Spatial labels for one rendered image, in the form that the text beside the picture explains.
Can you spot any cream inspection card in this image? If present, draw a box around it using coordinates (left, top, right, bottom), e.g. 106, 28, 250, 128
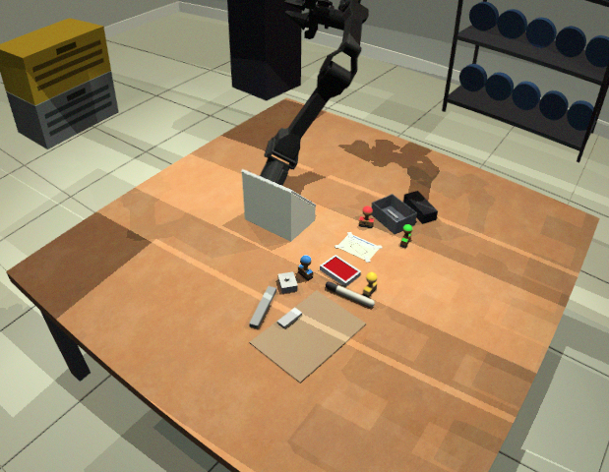
335, 232, 382, 263

